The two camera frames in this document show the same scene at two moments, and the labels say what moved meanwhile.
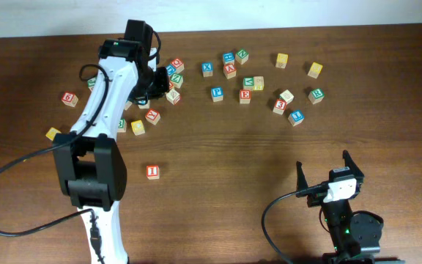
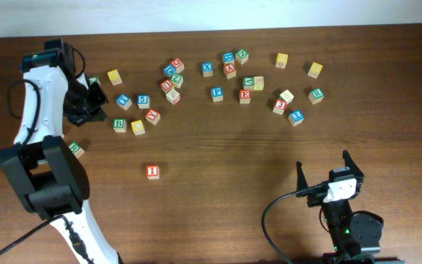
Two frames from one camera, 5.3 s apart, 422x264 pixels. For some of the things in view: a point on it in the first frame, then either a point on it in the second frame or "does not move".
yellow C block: [138, 127] does not move
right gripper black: [302, 182] does not move
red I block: [153, 172] does not move
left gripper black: [163, 86] → [97, 114]
